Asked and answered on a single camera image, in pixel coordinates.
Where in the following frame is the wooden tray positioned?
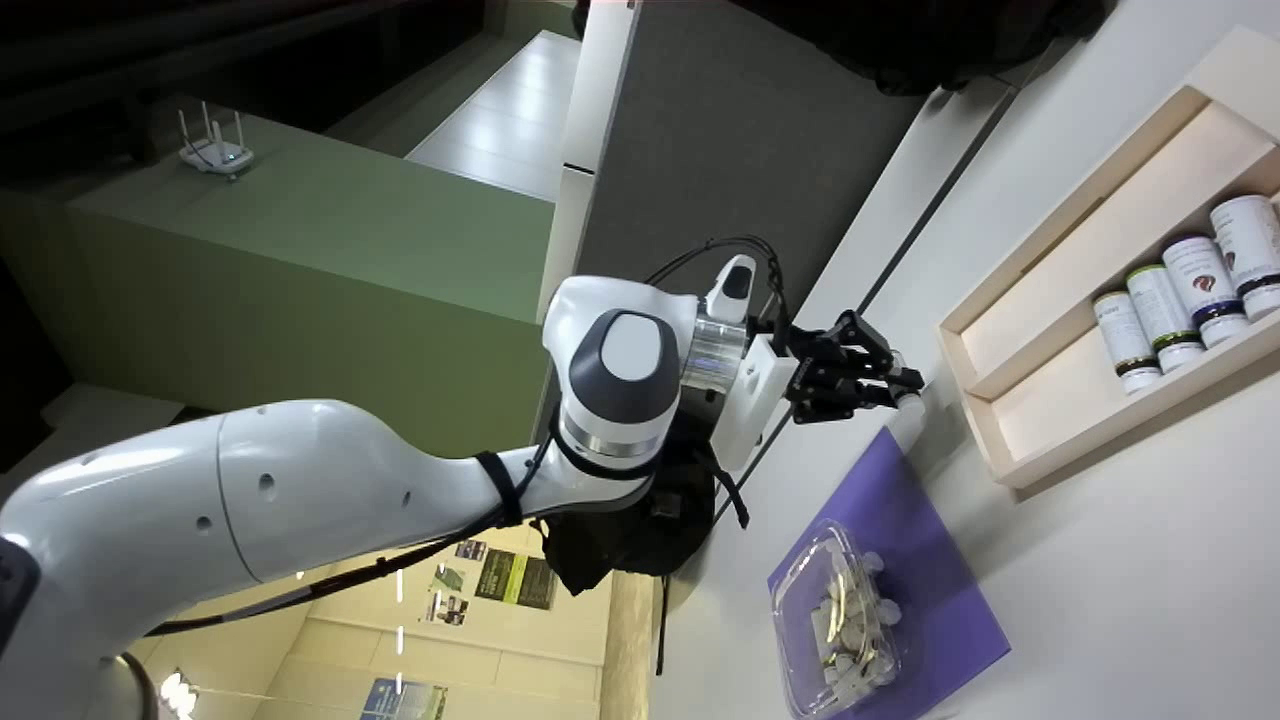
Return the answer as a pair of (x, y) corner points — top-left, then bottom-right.
(933, 23), (1280, 502)

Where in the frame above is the small white bottle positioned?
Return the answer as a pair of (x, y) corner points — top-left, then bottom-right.
(840, 544), (893, 592)
(812, 637), (864, 700)
(853, 642), (899, 692)
(853, 592), (908, 638)

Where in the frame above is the white wifi router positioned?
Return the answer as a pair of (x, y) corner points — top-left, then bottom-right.
(172, 98), (262, 179)

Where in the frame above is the grey desk divider panel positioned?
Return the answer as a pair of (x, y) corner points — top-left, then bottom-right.
(534, 0), (942, 455)

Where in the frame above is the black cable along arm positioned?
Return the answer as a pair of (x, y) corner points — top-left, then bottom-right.
(139, 231), (792, 638)

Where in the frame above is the purple mat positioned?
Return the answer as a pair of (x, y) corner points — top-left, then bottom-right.
(764, 422), (1015, 720)

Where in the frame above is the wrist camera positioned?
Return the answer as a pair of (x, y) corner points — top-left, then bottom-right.
(706, 250), (759, 325)

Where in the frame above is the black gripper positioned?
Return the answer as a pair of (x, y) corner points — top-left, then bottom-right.
(777, 307), (928, 429)

